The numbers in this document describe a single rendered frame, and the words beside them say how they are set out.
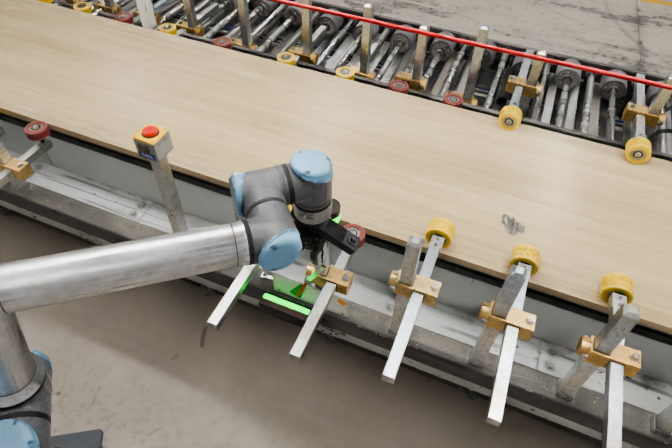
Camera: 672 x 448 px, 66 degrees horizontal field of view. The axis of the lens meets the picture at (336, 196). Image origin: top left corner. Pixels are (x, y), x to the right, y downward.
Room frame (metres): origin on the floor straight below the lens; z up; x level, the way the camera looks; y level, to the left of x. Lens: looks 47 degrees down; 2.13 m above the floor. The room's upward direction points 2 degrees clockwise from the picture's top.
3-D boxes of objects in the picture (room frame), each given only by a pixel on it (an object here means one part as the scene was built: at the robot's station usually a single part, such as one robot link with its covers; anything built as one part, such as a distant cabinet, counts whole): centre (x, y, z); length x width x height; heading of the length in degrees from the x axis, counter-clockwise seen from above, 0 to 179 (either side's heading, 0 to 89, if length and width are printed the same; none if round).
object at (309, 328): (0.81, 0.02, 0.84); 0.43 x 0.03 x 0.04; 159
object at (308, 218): (0.81, 0.05, 1.23); 0.10 x 0.09 x 0.05; 159
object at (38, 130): (1.45, 1.11, 0.85); 0.08 x 0.08 x 0.11
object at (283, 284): (0.87, 0.07, 0.75); 0.26 x 0.01 x 0.10; 69
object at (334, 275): (0.88, 0.01, 0.85); 0.13 x 0.06 x 0.05; 69
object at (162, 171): (1.07, 0.51, 0.93); 0.05 x 0.05 x 0.45; 69
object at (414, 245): (0.80, -0.20, 0.90); 0.03 x 0.03 x 0.48; 69
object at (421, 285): (0.79, -0.22, 0.95); 0.13 x 0.06 x 0.05; 69
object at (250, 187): (0.76, 0.16, 1.32); 0.12 x 0.12 x 0.09; 21
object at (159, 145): (1.07, 0.51, 1.18); 0.07 x 0.07 x 0.08; 69
